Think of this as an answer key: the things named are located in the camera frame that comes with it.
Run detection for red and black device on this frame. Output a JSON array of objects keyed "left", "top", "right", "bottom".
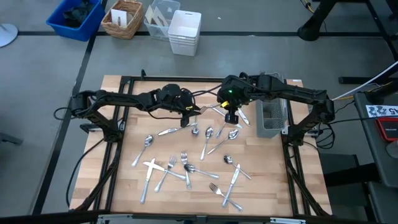
[{"left": 374, "top": 116, "right": 398, "bottom": 142}]

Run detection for white stacked plastic bins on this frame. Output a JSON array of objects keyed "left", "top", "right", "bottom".
[{"left": 168, "top": 9, "right": 202, "bottom": 57}]

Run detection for black floor rail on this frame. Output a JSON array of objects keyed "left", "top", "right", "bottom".
[{"left": 338, "top": 76, "right": 398, "bottom": 85}]

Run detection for blue plastic bin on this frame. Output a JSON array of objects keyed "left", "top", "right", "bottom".
[{"left": 45, "top": 0, "right": 106, "bottom": 42}]

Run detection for grey plastic cutlery basket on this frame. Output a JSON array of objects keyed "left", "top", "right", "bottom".
[{"left": 255, "top": 72, "right": 289, "bottom": 139}]

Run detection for wicker basket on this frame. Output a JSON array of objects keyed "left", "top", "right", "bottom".
[{"left": 101, "top": 0, "right": 144, "bottom": 40}]

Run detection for black cloth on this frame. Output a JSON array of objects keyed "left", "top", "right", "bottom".
[{"left": 63, "top": 0, "right": 96, "bottom": 28}]

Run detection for black floor object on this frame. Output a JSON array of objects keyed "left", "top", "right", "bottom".
[{"left": 0, "top": 132, "right": 24, "bottom": 146}]

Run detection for white cable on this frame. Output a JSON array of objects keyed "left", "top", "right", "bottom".
[{"left": 331, "top": 60, "right": 398, "bottom": 101}]

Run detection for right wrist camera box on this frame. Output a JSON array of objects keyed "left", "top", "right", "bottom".
[{"left": 224, "top": 113, "right": 239, "bottom": 125}]

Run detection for grey cart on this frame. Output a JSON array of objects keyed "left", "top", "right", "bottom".
[{"left": 353, "top": 81, "right": 398, "bottom": 189}]

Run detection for black bench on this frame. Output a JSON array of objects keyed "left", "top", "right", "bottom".
[{"left": 320, "top": 154, "right": 398, "bottom": 224}]

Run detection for white printed label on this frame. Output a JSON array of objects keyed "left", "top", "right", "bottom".
[{"left": 365, "top": 105, "right": 398, "bottom": 119}]

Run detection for grey round floor base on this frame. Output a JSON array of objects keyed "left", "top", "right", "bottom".
[{"left": 0, "top": 23, "right": 19, "bottom": 49}]

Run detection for yellow hanging cable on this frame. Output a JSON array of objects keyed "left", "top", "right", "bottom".
[{"left": 300, "top": 0, "right": 313, "bottom": 14}]

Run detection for clear plastic bin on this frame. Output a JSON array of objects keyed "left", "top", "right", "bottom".
[{"left": 143, "top": 0, "right": 181, "bottom": 42}]

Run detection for black arm base cable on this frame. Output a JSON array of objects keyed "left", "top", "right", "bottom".
[
  {"left": 310, "top": 123, "right": 336, "bottom": 150},
  {"left": 65, "top": 138, "right": 105, "bottom": 208}
]

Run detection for white card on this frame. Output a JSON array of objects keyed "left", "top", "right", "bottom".
[{"left": 110, "top": 8, "right": 129, "bottom": 27}]

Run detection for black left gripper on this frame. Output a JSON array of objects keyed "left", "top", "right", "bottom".
[{"left": 178, "top": 89, "right": 203, "bottom": 116}]

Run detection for black stand base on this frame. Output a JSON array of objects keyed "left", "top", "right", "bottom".
[{"left": 297, "top": 0, "right": 340, "bottom": 42}]

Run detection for beige card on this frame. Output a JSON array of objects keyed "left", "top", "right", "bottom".
[
  {"left": 144, "top": 5, "right": 155, "bottom": 24},
  {"left": 151, "top": 6, "right": 170, "bottom": 27}
]

